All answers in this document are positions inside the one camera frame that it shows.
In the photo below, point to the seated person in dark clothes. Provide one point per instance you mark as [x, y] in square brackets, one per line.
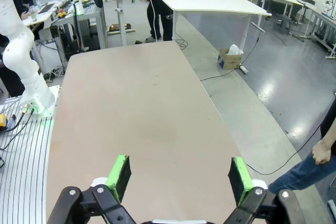
[19, 6]

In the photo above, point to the slotted aluminium base plate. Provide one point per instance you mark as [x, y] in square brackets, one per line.
[23, 182]

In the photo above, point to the small white robot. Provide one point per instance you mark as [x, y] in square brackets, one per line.
[329, 2]

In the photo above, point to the white table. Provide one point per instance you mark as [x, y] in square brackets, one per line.
[210, 3]

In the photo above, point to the person's black T-shirt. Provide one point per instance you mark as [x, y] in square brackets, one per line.
[329, 116]

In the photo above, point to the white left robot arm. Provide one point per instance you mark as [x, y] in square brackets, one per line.
[18, 58]

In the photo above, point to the yellow black device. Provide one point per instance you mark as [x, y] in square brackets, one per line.
[2, 121]

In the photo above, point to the white crumpled bag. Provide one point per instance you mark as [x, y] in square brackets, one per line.
[234, 50]

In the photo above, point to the brown floor box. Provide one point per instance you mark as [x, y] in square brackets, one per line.
[118, 27]

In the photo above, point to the grey stool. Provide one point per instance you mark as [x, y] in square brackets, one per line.
[283, 20]

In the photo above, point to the cluttered desk with laptop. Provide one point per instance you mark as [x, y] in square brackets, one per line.
[42, 15]

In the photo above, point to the person's blue jeans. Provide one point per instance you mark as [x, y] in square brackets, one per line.
[302, 176]

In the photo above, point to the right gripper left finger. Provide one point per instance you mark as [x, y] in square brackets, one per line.
[116, 176]

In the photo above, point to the white standing desk post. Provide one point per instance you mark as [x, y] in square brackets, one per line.
[121, 24]

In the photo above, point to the person's left forearm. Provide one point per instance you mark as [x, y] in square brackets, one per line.
[332, 138]

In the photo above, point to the white floor power strip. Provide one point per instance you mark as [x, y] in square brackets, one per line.
[243, 70]

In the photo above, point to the aluminium frame table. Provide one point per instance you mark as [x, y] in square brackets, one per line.
[89, 14]

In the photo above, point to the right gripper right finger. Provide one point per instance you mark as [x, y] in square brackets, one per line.
[242, 179]

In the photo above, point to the person's left hand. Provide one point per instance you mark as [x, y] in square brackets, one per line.
[322, 153]

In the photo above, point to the cardboard box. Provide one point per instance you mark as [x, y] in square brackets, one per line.
[231, 61]

